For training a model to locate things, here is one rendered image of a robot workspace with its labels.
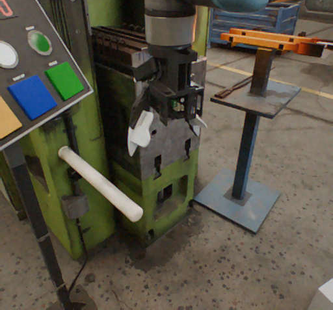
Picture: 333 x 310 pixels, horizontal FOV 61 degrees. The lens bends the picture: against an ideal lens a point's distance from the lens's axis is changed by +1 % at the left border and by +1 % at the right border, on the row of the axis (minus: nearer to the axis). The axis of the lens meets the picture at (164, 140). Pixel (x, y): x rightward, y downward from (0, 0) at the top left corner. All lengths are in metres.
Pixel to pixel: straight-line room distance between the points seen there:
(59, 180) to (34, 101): 0.62
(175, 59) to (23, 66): 0.36
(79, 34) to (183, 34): 0.67
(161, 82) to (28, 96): 0.28
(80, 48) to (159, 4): 0.67
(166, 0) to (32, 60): 0.36
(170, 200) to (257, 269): 0.53
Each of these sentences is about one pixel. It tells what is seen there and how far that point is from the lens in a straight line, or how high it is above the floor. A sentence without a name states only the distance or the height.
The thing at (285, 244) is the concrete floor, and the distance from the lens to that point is 1.68.
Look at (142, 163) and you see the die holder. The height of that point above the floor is 0.56.
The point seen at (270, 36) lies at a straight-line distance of 1.37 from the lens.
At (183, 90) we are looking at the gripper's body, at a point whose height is 1.08.
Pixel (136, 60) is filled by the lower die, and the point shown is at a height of 0.95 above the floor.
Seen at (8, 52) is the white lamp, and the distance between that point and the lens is 0.65.
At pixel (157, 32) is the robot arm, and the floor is 1.16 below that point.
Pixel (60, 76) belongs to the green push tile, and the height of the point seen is 1.02.
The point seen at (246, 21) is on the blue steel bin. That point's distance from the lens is 4.82.
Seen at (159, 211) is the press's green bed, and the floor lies 0.16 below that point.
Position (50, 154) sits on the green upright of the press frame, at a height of 0.64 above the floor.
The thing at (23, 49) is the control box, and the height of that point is 1.09.
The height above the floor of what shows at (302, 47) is 0.97.
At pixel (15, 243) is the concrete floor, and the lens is 1.74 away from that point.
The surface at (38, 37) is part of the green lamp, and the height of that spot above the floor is 1.10.
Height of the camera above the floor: 1.24
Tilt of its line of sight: 32 degrees down
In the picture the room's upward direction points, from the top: straight up
